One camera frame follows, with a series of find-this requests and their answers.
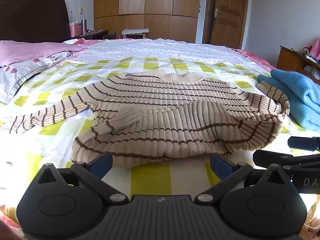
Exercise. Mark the beige brown striped sweater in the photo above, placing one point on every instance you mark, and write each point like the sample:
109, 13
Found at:
162, 110

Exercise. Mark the pink box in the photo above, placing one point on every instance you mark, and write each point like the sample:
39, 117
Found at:
75, 30

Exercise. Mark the yellow white checked bed sheet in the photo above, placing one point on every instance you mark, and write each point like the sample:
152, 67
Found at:
150, 62

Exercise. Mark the pink floral bed cover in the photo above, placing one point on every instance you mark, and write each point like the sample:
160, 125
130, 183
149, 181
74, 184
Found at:
257, 60

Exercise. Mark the stool with white cloth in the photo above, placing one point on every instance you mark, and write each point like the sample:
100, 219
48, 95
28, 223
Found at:
135, 31

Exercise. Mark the dark nightstand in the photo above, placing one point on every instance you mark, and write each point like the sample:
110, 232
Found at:
100, 34

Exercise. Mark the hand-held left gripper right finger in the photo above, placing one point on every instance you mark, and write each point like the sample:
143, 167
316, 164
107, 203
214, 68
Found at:
222, 166

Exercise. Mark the wooden wardrobe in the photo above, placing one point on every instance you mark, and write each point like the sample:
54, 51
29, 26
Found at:
145, 5

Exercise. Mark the wooden door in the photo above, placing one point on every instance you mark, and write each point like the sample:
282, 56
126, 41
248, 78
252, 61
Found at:
227, 12

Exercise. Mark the dark wooden headboard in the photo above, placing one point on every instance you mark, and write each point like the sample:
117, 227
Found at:
32, 17

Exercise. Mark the pink clothes pile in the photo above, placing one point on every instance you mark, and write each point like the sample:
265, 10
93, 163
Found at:
313, 51

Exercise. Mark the folded blue knitted cloth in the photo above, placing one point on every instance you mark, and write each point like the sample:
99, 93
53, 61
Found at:
300, 100

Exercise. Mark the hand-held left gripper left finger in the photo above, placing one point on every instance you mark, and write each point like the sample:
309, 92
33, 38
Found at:
102, 164

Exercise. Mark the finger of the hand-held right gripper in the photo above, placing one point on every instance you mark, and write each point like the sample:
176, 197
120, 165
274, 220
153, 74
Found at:
303, 143
275, 158

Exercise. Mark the pink pillow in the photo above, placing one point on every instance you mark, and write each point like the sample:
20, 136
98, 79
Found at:
25, 51

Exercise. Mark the grey white printed pillow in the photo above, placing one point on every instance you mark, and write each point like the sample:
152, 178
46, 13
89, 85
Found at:
22, 77

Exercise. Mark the metal thermos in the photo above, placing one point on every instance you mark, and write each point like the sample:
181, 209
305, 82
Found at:
83, 26

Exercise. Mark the wooden side cabinet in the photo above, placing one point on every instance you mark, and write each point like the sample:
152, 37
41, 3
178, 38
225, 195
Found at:
287, 60

